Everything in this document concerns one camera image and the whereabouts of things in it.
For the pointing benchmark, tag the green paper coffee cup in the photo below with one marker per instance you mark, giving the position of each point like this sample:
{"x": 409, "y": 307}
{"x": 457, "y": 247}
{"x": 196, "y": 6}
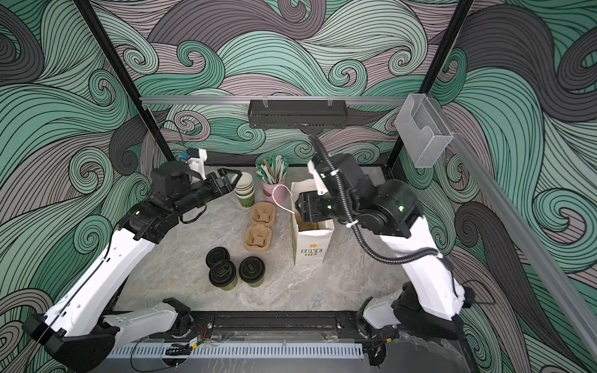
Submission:
{"x": 255, "y": 284}

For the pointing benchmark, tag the aluminium rail back wall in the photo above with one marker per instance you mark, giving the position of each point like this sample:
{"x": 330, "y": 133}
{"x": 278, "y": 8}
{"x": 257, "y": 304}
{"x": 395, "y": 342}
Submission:
{"x": 376, "y": 101}

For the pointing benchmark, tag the brown pulp cup carrier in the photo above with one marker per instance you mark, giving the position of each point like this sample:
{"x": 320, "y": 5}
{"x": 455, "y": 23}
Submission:
{"x": 259, "y": 235}

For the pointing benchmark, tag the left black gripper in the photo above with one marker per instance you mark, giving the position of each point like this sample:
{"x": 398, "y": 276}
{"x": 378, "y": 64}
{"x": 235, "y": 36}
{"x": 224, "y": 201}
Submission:
{"x": 223, "y": 182}

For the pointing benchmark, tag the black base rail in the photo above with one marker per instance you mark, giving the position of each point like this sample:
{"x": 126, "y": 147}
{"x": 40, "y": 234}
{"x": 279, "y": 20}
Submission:
{"x": 342, "y": 324}

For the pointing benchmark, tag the pink cup holder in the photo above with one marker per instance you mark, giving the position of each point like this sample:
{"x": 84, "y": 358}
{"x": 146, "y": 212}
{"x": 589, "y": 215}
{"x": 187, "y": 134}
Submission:
{"x": 275, "y": 193}

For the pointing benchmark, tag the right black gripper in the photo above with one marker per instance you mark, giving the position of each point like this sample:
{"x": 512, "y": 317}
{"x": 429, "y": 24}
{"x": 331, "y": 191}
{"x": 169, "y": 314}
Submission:
{"x": 314, "y": 207}

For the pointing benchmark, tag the aluminium rail wall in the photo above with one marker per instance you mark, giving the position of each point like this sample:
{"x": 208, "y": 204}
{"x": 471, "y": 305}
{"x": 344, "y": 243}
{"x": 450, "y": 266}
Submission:
{"x": 566, "y": 295}
{"x": 376, "y": 101}

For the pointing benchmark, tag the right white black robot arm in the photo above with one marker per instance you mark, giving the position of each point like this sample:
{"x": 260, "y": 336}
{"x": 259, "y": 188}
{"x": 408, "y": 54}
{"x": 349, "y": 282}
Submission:
{"x": 389, "y": 224}

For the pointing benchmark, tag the aluminium rail right wall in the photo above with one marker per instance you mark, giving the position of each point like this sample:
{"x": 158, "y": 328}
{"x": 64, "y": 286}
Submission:
{"x": 566, "y": 295}

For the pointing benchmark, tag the clear acrylic wall holder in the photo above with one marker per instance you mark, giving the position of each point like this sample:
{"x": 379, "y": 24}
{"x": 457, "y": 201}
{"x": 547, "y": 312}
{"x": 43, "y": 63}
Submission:
{"x": 424, "y": 129}

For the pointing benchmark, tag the white slotted cable duct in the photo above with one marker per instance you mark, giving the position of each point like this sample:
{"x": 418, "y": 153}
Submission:
{"x": 240, "y": 350}

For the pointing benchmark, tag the black wall-mounted tray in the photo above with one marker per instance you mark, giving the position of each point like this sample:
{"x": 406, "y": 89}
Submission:
{"x": 314, "y": 115}

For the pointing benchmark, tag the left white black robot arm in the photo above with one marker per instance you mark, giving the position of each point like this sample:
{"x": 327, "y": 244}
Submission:
{"x": 75, "y": 331}

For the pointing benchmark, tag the stack of green paper cups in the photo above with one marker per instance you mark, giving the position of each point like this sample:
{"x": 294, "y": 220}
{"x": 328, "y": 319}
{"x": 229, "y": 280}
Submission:
{"x": 244, "y": 189}

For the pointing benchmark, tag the white paper takeout bag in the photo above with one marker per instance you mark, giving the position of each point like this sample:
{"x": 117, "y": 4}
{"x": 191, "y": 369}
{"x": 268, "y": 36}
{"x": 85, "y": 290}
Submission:
{"x": 308, "y": 247}

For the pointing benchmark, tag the stack of black cup lids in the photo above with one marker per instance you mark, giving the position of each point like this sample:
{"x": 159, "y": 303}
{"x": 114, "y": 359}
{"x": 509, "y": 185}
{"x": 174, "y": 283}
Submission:
{"x": 215, "y": 255}

